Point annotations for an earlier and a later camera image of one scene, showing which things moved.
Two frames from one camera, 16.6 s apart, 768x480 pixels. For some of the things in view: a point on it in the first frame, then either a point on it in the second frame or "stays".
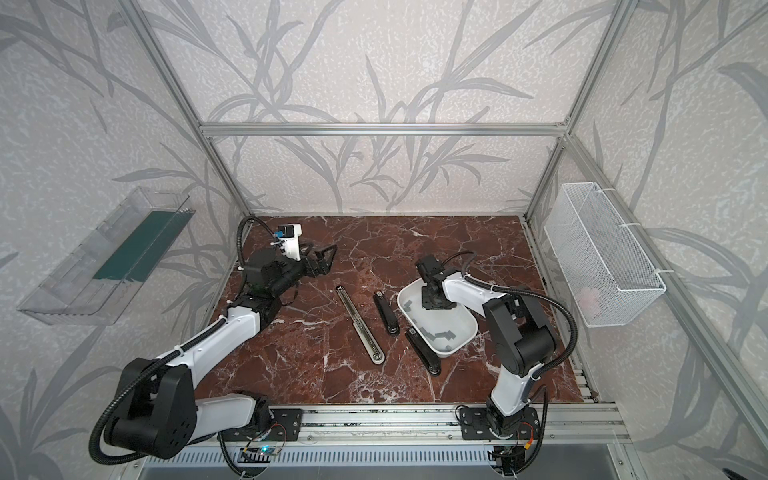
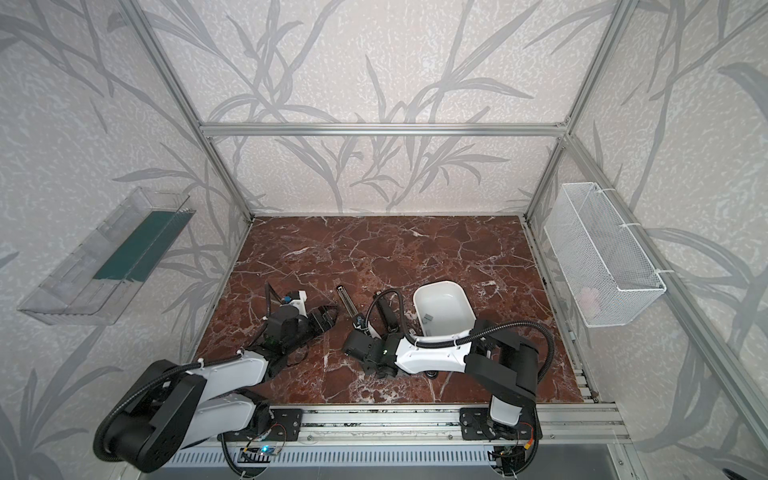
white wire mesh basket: x=607 y=271 stays
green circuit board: x=263 y=450 stays
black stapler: x=386 y=313 stays
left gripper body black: x=313 y=261 to x=315 y=318
